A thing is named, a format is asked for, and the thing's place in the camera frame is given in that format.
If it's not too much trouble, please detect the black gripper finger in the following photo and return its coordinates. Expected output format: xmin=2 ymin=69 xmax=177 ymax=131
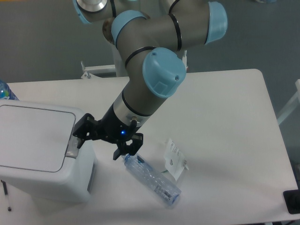
xmin=72 ymin=113 xmax=103 ymax=149
xmin=113 ymin=133 xmax=143 ymax=160

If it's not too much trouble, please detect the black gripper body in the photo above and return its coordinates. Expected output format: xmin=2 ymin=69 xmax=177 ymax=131
xmin=97 ymin=105 xmax=139 ymax=143

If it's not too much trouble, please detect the white push-lid trash can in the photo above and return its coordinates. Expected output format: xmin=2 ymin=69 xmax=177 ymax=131
xmin=0 ymin=100 xmax=97 ymax=203

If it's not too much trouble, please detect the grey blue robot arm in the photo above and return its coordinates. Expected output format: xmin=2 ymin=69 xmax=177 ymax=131
xmin=73 ymin=0 xmax=228 ymax=159

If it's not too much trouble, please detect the clear plastic water bottle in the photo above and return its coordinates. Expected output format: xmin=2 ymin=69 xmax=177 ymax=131
xmin=122 ymin=154 xmax=181 ymax=206

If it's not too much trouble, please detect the crumpled white paper packet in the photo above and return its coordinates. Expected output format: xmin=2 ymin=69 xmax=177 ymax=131
xmin=164 ymin=138 xmax=189 ymax=181

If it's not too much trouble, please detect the blue bottle at left edge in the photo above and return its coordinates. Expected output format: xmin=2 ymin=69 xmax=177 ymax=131
xmin=0 ymin=80 xmax=19 ymax=100

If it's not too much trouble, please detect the black white pen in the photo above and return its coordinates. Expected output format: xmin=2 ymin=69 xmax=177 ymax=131
xmin=1 ymin=180 xmax=12 ymax=212

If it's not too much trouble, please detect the black device at right edge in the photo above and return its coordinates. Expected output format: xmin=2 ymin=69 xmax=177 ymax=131
xmin=283 ymin=189 xmax=300 ymax=215

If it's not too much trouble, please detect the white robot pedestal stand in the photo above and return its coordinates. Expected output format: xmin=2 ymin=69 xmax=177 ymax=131
xmin=80 ymin=18 xmax=189 ymax=80

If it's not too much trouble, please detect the white frame at right edge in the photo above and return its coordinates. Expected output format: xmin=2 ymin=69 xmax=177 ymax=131
xmin=277 ymin=79 xmax=300 ymax=125

